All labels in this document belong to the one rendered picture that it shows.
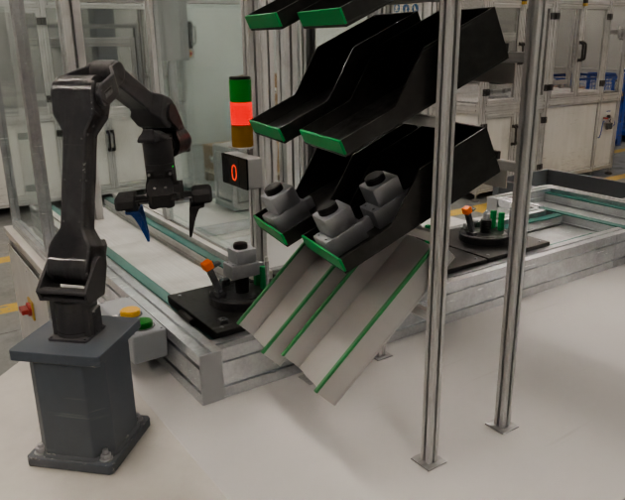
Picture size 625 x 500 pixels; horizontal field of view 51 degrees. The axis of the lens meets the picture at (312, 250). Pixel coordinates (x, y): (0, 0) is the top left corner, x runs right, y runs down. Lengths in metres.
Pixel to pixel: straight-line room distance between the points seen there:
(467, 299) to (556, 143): 5.76
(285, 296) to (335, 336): 0.17
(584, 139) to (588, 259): 5.78
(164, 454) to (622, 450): 0.73
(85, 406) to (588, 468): 0.77
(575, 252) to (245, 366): 1.00
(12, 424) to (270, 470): 0.48
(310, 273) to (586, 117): 6.62
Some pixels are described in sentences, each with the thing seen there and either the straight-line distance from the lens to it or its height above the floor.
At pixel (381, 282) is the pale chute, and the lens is 1.05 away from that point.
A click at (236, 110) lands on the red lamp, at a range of 1.51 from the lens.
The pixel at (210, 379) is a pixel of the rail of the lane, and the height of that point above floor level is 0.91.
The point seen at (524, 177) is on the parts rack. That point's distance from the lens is 1.04.
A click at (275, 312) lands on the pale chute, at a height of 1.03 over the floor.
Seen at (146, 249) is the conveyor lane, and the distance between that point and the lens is 1.98.
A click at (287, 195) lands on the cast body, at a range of 1.05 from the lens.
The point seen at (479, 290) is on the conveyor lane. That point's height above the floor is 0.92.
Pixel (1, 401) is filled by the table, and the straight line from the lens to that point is 1.38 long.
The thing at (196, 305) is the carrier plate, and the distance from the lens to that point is 1.39.
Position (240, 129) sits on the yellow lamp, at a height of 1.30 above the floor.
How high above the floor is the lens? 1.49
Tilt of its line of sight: 18 degrees down
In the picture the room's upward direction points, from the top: 1 degrees counter-clockwise
